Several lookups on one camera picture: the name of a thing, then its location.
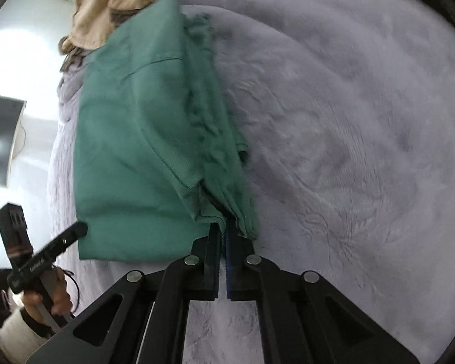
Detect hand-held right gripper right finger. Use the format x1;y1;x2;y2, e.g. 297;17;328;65
224;221;421;364

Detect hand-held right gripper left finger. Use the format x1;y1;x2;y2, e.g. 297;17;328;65
26;223;221;364

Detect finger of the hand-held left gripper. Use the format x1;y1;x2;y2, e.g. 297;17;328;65
34;222;89;264

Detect green button shirt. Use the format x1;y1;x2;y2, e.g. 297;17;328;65
72;0;259;262

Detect person's left forearm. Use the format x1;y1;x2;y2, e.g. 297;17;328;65
0;305;56;362

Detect person's left hand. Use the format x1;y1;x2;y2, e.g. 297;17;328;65
21;267;73;321

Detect lilac fleece blanket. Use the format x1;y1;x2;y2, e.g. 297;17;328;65
45;0;455;364

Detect beige striped cloth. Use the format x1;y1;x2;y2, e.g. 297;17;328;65
58;0;171;54

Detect black wall screen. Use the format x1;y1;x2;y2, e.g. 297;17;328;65
0;95;26;189

